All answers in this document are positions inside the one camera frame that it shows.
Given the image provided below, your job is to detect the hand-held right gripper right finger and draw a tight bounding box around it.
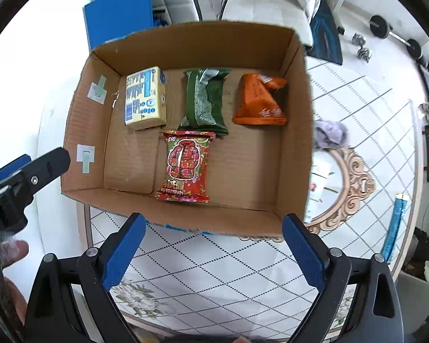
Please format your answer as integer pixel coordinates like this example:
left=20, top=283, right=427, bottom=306
left=282, top=213, right=404, bottom=343

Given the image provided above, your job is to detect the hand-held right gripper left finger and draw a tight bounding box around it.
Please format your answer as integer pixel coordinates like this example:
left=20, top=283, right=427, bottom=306
left=23, top=213, right=146, bottom=343

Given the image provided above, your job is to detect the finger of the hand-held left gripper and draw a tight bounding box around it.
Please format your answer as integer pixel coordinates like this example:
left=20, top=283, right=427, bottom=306
left=0, top=154, right=32, bottom=188
left=6, top=146, right=72, bottom=194

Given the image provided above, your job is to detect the brown cardboard box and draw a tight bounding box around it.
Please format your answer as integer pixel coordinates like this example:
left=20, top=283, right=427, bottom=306
left=60, top=21, right=316, bottom=238

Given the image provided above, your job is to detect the red floral snack packet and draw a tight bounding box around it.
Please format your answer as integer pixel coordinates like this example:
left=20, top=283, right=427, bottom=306
left=155, top=130, right=217, bottom=203

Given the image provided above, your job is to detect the pale yellow tissue pack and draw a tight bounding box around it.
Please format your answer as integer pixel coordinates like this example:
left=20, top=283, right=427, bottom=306
left=124, top=66, right=167, bottom=130

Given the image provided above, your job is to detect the orange snack packet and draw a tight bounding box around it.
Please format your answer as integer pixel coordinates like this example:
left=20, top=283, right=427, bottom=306
left=232, top=73, right=288, bottom=126

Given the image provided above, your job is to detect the green snack packet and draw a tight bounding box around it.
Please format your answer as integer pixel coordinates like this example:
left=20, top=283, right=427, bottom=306
left=178, top=68, right=231, bottom=139

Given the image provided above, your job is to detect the person's left hand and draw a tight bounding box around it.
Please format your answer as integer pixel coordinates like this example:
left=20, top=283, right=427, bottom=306
left=0, top=240, right=30, bottom=330

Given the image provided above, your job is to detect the ornate framed mirror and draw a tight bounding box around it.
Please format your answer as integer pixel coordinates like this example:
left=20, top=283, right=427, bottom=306
left=303, top=146, right=376, bottom=235

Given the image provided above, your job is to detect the diamond patterned tablecloth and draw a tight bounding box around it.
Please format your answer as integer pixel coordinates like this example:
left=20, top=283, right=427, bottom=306
left=75, top=56, right=427, bottom=341

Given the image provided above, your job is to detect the blue tube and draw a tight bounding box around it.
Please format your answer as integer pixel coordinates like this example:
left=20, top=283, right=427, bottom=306
left=382, top=193, right=410, bottom=263

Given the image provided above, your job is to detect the purple crumpled cloth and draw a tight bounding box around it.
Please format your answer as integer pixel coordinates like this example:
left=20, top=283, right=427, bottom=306
left=314, top=119, right=350, bottom=149

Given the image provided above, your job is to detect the blue board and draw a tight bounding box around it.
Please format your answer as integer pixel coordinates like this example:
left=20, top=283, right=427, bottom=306
left=83, top=0, right=155, bottom=51

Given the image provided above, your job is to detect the silver dumbbell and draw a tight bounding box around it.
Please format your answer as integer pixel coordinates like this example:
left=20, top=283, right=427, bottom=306
left=352, top=33, right=374, bottom=62

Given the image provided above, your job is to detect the dark blue bag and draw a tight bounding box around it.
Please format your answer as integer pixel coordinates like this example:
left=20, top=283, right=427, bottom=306
left=308, top=0, right=344, bottom=65

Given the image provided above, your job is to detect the black barbell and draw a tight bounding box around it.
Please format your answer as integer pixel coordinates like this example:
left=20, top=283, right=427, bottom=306
left=369, top=14, right=423, bottom=59

